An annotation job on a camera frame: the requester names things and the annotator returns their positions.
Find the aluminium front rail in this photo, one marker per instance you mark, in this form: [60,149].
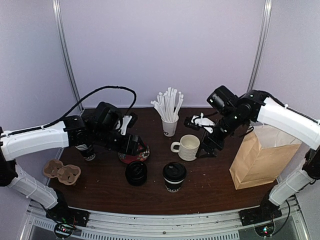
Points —
[223,225]

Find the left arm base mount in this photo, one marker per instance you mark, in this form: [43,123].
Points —
[66,219]

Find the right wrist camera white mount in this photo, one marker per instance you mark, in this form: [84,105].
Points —
[196,122]

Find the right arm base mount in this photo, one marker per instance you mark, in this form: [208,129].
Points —
[262,217]

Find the paper cup holding straws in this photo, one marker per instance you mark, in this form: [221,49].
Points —
[169,128]

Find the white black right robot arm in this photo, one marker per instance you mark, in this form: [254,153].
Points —
[261,106]

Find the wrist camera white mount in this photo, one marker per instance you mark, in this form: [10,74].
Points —
[196,122]
[125,122]

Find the stack of black lids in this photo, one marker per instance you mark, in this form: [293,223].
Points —
[136,173]

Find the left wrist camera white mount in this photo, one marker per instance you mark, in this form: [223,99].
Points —
[125,122]

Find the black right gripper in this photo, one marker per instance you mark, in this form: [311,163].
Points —
[206,139]

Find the left aluminium wall post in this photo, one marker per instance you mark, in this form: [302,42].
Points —
[65,53]

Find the black white paper cup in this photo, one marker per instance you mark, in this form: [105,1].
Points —
[173,187]

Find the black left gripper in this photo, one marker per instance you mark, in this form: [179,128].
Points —
[131,150]

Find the aluminium wall post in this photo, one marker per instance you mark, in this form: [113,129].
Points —
[263,35]
[65,53]

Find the cardboard cup carrier tray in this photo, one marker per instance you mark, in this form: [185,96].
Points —
[66,174]

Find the red floral plate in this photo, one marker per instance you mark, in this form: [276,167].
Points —
[142,156]

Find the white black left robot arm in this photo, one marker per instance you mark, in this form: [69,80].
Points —
[106,127]

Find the stack of paper cups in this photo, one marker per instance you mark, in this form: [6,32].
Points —
[87,151]

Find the brown paper bag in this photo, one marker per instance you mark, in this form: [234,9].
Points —
[262,156]

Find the bundle of white wrapped straws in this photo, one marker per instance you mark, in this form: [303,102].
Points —
[168,104]

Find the cream ceramic mug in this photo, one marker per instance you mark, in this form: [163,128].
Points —
[186,148]

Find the right aluminium wall post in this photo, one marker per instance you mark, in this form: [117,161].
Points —
[263,35]

